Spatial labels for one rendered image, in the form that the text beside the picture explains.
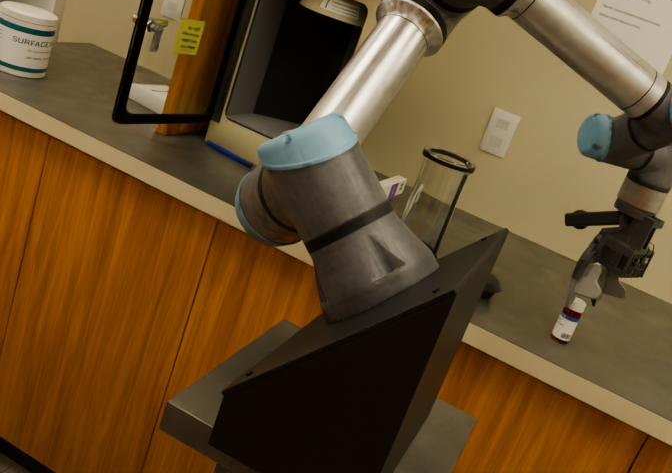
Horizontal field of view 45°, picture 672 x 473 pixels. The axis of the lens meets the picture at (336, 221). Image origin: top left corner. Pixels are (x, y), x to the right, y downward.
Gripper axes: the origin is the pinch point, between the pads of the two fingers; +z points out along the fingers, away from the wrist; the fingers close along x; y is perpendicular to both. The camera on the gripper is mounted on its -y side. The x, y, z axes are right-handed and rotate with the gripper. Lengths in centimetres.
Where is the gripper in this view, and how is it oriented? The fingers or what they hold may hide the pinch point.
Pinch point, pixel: (579, 299)
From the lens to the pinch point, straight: 157.7
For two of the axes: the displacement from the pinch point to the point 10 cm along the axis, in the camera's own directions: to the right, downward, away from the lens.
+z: -3.2, 8.9, 3.2
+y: 5.7, 4.5, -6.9
